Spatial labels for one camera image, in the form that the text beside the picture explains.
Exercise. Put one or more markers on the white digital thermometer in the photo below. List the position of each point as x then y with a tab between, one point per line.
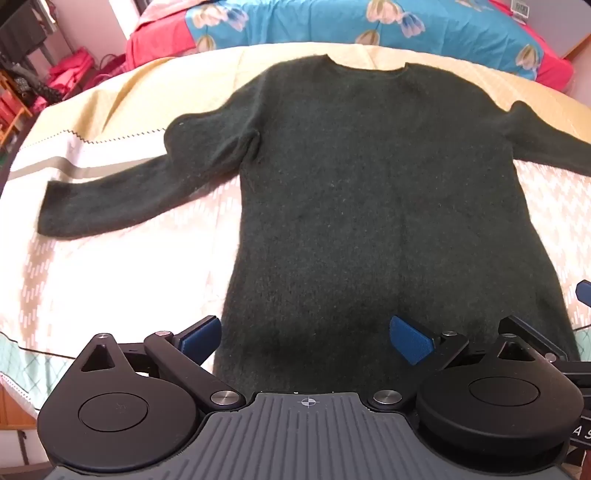
521	8

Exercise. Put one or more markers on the wooden cabinet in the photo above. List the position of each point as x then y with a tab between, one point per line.
11	410

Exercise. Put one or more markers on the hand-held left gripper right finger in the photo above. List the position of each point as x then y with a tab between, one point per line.
408	341

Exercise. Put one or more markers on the pink blanket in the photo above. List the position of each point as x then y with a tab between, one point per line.
159	11

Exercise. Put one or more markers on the pink basket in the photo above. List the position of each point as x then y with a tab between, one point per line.
112	64

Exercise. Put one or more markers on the bed with blue floral sheet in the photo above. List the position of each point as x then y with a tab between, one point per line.
157	41

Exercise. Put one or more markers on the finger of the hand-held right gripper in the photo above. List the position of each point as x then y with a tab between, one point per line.
584	294
531	331

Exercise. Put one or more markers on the blue floral quilt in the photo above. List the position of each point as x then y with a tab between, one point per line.
369	23

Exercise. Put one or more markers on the dark green knit sweater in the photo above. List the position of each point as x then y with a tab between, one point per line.
351	194

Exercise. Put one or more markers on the light green patterned cloth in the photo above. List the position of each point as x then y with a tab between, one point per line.
21	364

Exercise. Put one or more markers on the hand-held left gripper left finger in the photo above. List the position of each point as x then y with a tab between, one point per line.
203	339

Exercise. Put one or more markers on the red cloth bag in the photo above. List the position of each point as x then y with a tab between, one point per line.
74	69

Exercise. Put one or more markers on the yellow and white patterned cloth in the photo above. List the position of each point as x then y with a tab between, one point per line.
115	258

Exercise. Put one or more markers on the grey headboard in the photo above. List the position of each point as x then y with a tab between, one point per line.
565	32

